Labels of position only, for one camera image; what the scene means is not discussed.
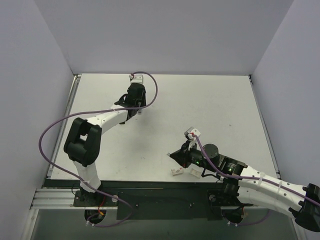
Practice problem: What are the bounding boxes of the red white staple box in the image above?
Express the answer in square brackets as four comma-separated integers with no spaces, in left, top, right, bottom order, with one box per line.
[171,167,184,177]

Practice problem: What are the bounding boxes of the small white staple tray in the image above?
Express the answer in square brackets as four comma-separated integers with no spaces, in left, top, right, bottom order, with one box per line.
[189,168,202,179]

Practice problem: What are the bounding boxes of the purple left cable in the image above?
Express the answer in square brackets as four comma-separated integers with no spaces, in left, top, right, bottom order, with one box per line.
[38,71,160,227]

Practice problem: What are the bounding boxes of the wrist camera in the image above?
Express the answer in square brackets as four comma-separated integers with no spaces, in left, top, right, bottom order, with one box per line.
[184,127,201,150]
[129,73,144,85]

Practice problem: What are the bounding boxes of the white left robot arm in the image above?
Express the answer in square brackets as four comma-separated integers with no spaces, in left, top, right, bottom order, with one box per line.
[63,82,146,206]

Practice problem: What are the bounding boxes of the purple cable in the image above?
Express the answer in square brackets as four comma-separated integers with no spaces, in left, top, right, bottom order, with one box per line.
[38,71,160,227]
[192,134,320,205]

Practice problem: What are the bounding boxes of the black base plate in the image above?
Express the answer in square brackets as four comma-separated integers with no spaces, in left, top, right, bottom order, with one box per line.
[73,181,245,221]

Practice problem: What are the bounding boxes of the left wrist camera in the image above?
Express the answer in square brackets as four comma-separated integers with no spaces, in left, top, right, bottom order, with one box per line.
[129,73,144,85]

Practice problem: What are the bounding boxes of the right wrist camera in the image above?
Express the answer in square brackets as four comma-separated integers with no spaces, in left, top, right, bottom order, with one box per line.
[184,127,201,150]

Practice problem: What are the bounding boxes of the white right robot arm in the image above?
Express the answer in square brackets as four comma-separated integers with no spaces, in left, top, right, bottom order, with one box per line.
[168,142,320,233]

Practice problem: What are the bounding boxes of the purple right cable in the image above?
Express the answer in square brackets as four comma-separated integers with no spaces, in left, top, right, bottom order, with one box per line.
[192,134,320,205]

